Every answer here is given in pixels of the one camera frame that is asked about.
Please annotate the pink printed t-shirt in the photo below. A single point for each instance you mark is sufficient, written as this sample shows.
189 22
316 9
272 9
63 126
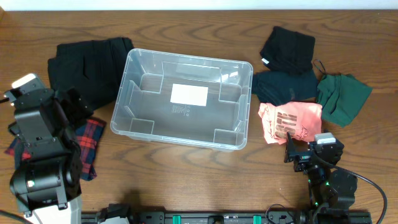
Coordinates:
301 120

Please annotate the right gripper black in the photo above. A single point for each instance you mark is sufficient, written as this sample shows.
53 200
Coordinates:
291 154

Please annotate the red navy plaid shirt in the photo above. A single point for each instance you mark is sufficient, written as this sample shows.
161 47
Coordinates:
88 137

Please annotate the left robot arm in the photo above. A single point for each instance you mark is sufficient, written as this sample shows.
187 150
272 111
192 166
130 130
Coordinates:
46 181

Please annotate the green folded garment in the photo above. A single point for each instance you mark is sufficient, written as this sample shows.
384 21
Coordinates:
342 98

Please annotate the dark teal folded garment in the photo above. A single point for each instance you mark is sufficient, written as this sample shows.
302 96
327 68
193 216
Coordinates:
279 88

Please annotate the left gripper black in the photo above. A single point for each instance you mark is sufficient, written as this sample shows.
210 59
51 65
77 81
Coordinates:
65 108

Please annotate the clear plastic storage bin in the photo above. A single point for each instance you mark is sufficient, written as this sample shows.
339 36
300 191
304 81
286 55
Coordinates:
143 110

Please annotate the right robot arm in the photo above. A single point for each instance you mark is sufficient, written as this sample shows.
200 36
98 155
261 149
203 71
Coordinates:
327 185

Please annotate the small black folded garment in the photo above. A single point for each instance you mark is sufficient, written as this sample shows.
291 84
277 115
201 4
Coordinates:
288 51

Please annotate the large black garment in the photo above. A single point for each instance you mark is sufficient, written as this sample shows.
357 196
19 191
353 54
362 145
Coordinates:
94 68

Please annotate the black mounting rail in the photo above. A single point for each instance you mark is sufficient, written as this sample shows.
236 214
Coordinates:
122 213

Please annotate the white label in bin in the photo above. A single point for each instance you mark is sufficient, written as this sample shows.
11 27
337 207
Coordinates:
189 95

